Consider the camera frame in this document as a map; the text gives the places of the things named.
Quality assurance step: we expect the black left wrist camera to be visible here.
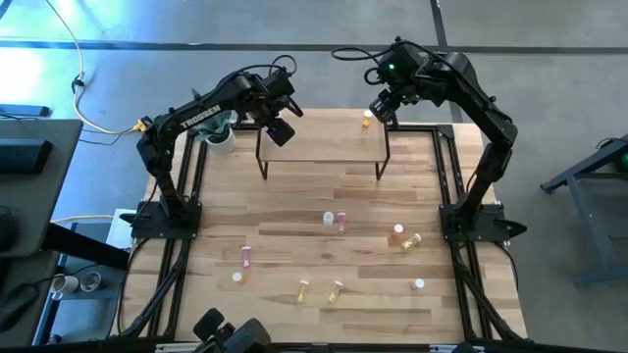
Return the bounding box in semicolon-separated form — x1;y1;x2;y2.
264;68;295;94

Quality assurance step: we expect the glass cup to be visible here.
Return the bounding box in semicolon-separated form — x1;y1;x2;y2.
79;271;103;294

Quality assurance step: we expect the white box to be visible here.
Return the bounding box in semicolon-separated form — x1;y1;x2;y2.
106;208;139;250

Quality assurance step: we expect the wooden shelf with black legs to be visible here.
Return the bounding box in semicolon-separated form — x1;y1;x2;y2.
254;101;393;181

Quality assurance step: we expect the black aluminium table frame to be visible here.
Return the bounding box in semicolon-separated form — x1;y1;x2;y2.
111;120;530;344

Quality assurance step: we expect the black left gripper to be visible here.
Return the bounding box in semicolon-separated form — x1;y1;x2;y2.
252;90;304;147

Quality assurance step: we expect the blue-grey metal stand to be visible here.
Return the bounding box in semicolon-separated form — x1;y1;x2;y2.
539;132;628;288

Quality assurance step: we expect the black desk beam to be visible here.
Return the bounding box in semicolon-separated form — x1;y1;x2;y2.
42;223;131;271

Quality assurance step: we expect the thin yellow cable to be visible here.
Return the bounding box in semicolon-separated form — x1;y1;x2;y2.
50;214;115;226

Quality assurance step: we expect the golden yellow pill bottle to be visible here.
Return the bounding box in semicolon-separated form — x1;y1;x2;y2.
399;232;423;253

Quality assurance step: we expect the green plant in white pot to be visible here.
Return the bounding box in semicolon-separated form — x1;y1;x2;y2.
189;87;237;157

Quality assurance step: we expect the black left wrist camera cable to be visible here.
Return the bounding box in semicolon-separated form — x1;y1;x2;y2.
271;53;298;76

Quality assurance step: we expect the black box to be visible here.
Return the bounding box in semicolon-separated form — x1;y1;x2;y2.
0;138;54;175

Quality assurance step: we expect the yellow power cable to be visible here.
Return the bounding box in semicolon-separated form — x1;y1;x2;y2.
45;0;148;136

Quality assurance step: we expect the black handheld device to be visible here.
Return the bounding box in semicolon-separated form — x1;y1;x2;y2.
0;282;40;332

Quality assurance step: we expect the white cup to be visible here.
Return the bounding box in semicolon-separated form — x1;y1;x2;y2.
51;274;79;301

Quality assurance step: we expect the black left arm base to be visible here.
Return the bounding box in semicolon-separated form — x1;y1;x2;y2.
120;199;203;241

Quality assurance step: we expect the grey desk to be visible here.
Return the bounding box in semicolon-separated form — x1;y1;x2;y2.
0;119;84;259

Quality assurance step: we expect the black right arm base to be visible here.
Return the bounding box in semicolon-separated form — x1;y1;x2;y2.
439;202;529;244

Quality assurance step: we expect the flat black bar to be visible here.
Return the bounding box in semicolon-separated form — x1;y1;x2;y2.
0;103;51;118

